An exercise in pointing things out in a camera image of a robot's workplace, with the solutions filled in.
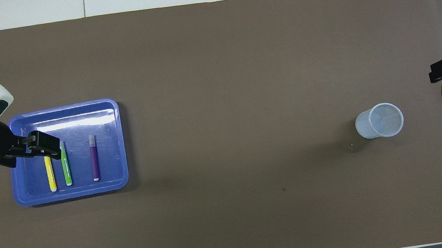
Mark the brown table mat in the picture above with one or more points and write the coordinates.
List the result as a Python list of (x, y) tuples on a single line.
[(248, 137)]

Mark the translucent plastic cup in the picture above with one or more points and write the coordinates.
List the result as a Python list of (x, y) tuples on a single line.
[(379, 122)]

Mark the green marker pen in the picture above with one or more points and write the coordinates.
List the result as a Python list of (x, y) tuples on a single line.
[(66, 165)]

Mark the blue plastic tray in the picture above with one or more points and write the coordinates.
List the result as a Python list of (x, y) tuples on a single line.
[(110, 155)]

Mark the purple marker pen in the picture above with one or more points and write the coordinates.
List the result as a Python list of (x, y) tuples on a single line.
[(94, 157)]

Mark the yellow marker pen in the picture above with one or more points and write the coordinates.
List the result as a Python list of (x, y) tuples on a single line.
[(51, 176)]

